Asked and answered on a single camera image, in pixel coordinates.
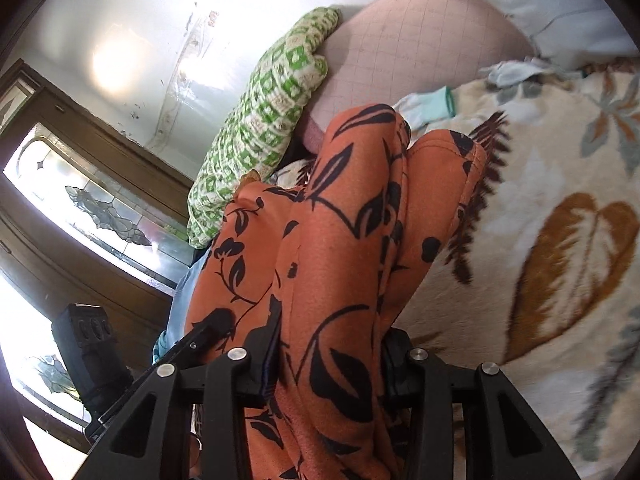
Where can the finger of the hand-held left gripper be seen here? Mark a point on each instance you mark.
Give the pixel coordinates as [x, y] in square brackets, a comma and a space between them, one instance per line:
[197, 341]

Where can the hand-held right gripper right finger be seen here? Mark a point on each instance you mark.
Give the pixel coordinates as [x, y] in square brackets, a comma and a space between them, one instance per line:
[394, 362]

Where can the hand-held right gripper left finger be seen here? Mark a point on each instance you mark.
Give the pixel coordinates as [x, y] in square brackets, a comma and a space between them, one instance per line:
[267, 365]

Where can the orange floral fleece garment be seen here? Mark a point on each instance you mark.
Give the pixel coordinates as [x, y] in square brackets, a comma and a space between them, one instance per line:
[340, 260]

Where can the folded blue cloth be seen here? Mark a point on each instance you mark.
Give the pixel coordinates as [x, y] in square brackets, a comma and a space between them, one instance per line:
[184, 292]

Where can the leaf print fleece blanket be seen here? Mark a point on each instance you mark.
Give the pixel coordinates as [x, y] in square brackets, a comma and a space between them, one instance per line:
[540, 240]

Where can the green patterned pillow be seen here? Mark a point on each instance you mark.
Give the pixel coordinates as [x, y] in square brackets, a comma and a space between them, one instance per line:
[255, 120]

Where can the white sock with teal cuff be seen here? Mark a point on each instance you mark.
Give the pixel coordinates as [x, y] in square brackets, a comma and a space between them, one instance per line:
[427, 104]

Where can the small pale grey cloth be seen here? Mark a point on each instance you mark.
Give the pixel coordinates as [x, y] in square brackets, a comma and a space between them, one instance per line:
[515, 71]

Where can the pink grid pillow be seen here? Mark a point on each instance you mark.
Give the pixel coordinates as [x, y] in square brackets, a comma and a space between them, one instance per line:
[415, 45]

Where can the light grey pillow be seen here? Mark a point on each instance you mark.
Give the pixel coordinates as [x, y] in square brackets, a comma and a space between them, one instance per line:
[550, 0]

